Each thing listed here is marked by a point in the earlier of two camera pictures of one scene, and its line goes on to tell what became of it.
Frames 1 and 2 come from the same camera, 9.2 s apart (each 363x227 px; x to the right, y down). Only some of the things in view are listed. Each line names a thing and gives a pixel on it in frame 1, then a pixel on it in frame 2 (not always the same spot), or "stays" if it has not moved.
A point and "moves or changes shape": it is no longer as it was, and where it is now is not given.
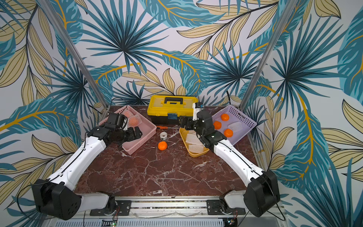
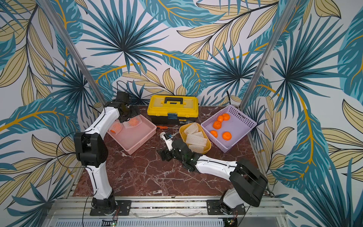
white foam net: x=236 y=126 moves or changes shape
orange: x=217 y=125 stays
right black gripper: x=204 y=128 to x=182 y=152
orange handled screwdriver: x=161 y=127 stays
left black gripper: x=132 y=135 to x=133 y=113
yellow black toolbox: x=167 y=109 stays
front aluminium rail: x=170 y=211 stays
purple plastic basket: x=235 y=125 stays
